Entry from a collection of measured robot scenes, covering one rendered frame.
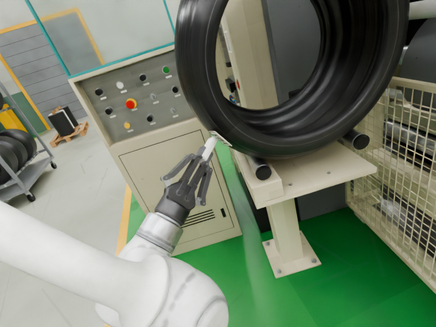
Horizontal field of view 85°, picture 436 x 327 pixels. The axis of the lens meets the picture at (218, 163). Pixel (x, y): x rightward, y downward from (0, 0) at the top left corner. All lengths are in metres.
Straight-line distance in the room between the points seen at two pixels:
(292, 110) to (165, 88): 0.68
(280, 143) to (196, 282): 0.40
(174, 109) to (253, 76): 0.52
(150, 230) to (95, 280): 0.20
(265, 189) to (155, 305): 0.44
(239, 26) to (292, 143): 0.47
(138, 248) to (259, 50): 0.76
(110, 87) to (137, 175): 0.49
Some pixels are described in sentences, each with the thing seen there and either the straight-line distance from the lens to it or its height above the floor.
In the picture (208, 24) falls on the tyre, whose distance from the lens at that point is 0.55.
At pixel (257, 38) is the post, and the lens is 0.95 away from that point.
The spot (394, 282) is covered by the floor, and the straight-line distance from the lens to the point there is 1.55.
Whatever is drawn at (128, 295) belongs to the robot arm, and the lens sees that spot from 0.36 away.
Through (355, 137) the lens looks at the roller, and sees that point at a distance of 0.75.
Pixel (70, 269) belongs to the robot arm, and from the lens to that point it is 0.35.
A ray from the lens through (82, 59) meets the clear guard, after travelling 1.35.
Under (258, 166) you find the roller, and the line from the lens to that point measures 0.66.
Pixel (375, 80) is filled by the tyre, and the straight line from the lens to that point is 0.70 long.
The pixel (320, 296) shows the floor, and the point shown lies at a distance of 1.46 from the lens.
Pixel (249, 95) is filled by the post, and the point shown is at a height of 1.02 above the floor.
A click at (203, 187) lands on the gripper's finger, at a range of 0.59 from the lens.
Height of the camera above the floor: 1.26
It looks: 28 degrees down
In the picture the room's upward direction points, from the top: 18 degrees counter-clockwise
